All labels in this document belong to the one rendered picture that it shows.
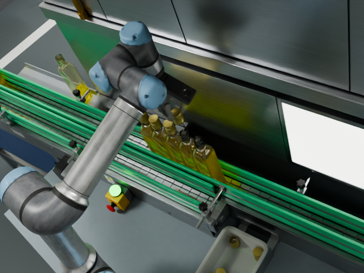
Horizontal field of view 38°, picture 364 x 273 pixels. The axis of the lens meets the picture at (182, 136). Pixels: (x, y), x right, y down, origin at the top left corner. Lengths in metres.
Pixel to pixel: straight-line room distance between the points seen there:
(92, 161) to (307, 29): 0.59
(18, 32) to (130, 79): 3.23
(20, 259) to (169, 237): 1.37
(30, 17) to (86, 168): 3.35
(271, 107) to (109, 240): 0.87
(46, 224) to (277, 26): 0.72
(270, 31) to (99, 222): 1.11
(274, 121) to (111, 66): 0.53
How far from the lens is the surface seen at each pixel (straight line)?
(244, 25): 1.36
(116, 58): 1.34
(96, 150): 1.26
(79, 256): 1.61
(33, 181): 1.37
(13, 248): 3.21
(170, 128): 1.70
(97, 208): 2.13
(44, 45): 4.18
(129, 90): 1.26
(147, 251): 1.97
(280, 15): 1.27
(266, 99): 1.50
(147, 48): 1.38
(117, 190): 2.01
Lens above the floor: 2.45
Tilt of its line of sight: 51 degrees down
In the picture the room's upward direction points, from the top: 25 degrees counter-clockwise
